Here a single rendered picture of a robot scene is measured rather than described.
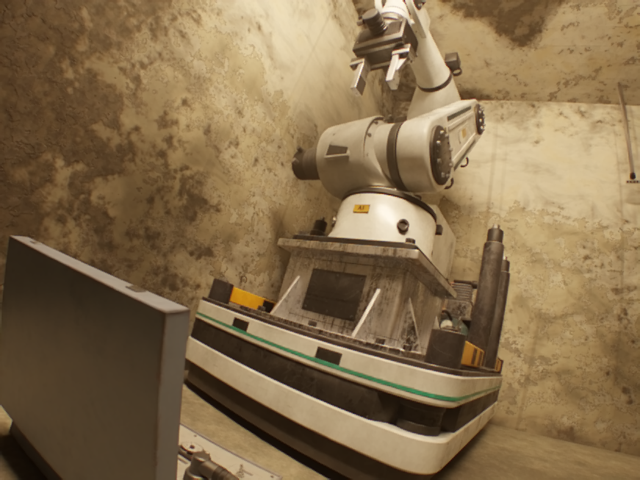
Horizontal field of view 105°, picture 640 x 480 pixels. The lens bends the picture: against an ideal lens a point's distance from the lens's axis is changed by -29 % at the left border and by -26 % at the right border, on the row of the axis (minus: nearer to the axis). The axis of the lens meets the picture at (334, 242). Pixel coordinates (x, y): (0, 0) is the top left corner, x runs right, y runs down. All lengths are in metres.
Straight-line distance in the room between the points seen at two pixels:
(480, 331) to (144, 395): 0.99
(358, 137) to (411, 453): 0.95
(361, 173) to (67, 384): 1.00
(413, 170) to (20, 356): 1.05
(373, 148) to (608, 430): 2.07
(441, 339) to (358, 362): 0.19
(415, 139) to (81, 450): 1.07
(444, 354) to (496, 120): 2.47
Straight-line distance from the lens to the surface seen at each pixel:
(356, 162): 1.15
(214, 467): 0.49
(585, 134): 2.96
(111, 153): 1.15
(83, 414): 0.41
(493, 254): 1.18
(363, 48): 1.39
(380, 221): 1.07
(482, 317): 1.13
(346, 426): 0.75
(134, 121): 1.19
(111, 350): 0.33
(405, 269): 0.93
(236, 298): 1.23
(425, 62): 1.78
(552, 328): 2.31
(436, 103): 1.88
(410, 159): 1.09
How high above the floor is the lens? 0.34
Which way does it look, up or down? 15 degrees up
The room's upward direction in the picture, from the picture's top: 16 degrees clockwise
